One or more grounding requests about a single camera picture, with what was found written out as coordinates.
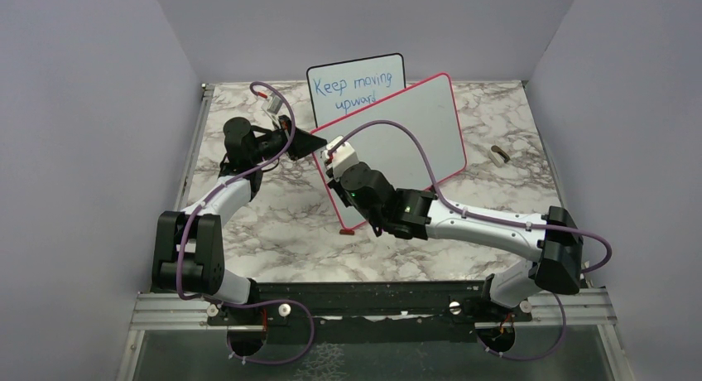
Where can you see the small white eraser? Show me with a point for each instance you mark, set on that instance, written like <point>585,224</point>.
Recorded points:
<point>498,156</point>

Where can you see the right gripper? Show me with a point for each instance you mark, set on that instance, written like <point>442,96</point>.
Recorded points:
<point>334,184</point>

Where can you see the pink framed whiteboard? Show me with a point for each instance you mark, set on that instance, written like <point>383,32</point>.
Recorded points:
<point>428,110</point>

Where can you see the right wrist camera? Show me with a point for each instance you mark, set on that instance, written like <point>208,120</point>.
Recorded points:
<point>338,162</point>

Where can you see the black framed whiteboard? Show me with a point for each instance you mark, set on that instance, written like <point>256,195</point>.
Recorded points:
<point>339,88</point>

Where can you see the black mounting rail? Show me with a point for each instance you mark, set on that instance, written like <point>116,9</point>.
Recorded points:
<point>356,313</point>

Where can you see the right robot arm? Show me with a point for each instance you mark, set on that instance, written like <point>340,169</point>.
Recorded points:
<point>549,250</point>

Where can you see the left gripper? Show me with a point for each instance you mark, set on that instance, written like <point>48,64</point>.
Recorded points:
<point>304,143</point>

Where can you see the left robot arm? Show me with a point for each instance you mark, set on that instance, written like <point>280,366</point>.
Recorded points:
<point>189,247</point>

